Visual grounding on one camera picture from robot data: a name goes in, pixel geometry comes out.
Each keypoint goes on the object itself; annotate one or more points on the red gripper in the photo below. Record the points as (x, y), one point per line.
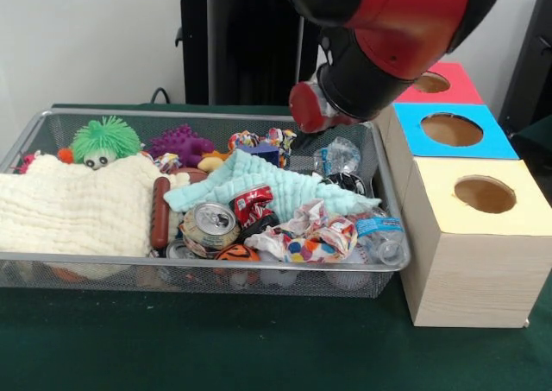
(307, 108)

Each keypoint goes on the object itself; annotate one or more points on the mint green cloth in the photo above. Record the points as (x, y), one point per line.
(293, 186)

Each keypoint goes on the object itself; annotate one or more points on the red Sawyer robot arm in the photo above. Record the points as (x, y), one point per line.
(388, 28)

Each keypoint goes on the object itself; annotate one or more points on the wooden box with three holes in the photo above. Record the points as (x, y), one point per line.
(470, 270)

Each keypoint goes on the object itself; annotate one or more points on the shallow mesh bin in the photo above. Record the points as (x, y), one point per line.
(108, 279)

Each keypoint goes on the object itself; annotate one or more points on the clear crushed plastic bottle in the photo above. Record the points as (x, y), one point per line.
(338, 155)

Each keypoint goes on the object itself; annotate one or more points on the blue toy block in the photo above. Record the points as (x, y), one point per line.
(265, 153)

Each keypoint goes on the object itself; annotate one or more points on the crushed black can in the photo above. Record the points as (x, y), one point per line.
(345, 184)

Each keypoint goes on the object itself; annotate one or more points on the crushed red cola can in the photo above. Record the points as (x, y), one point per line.
(252, 205)

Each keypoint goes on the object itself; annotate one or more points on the crumpled colourful dotted paper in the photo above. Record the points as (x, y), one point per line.
(315, 240)

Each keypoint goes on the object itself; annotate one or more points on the brown toy football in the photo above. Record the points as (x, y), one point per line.
(187, 176)

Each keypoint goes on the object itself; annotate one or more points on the purple spiky toy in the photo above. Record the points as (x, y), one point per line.
(179, 145)

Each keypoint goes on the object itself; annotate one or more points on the crushed beige drink can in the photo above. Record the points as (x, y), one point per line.
(211, 231)

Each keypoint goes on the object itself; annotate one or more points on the orange tiger-striped ball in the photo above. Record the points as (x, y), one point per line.
(236, 254)

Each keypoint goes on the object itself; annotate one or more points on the brown toy hot dog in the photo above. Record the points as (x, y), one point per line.
(159, 218)

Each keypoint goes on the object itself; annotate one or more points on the small silver can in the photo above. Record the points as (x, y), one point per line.
(177, 249)

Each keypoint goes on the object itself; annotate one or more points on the green spiky puffer toy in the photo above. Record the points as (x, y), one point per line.
(105, 140)

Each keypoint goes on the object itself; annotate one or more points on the cream knitted cloth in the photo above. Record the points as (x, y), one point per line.
(73, 210)

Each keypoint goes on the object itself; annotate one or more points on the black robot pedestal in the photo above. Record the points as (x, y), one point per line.
(228, 54)

